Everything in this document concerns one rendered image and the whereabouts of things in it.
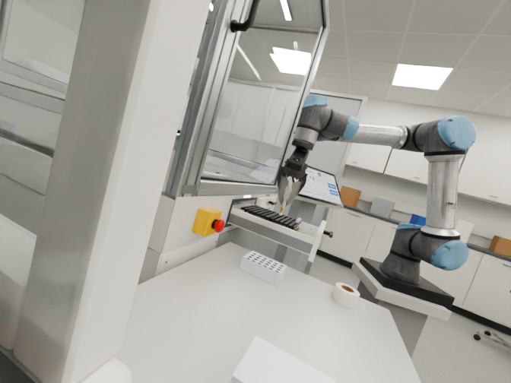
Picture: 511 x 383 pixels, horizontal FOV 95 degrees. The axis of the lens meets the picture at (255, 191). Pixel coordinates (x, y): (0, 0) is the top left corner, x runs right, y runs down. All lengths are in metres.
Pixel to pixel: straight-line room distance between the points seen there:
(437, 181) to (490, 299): 3.34
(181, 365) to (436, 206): 0.92
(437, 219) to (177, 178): 0.88
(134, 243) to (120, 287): 0.03
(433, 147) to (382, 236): 2.94
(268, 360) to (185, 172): 0.41
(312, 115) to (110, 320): 0.71
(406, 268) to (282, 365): 0.85
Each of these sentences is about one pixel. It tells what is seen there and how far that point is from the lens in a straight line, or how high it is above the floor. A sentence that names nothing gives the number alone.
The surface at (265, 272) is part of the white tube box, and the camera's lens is 0.72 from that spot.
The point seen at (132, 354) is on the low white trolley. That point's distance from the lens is 0.45.
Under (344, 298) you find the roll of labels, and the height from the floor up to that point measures 0.78.
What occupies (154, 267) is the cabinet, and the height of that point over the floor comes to 0.76.
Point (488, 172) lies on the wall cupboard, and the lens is 4.49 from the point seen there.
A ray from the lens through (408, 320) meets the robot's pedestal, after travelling 1.22.
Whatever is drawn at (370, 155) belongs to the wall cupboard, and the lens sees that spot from 4.24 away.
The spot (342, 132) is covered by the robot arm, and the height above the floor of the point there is 1.25.
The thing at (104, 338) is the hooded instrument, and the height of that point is 0.93.
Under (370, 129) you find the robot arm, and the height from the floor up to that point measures 1.33.
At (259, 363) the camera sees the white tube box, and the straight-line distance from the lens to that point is 0.40.
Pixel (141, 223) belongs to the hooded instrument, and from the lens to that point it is 0.17.
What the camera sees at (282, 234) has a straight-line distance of 0.84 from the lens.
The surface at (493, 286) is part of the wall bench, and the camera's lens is 4.25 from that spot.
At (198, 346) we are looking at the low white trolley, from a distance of 0.47.
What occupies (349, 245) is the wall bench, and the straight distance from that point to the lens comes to 3.90.
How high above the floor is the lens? 1.07
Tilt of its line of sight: 6 degrees down
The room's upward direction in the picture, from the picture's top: 17 degrees clockwise
